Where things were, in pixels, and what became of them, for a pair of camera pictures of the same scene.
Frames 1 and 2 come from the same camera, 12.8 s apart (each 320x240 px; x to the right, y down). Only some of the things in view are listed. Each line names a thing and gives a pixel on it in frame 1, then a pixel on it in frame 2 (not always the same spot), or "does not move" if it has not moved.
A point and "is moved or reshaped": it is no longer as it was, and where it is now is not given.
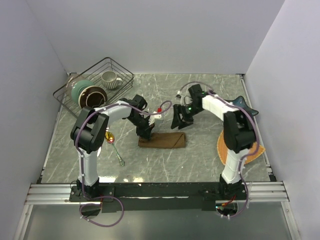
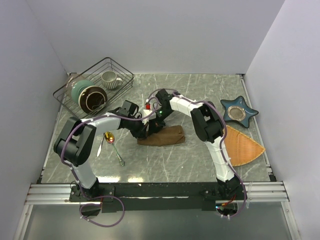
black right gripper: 177,119 -> 155,125
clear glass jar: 70,82 does not move
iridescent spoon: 110,137 does not move
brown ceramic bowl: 93,96 does not move
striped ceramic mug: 109,80 does not move
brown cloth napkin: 164,140 is moved or reshaped
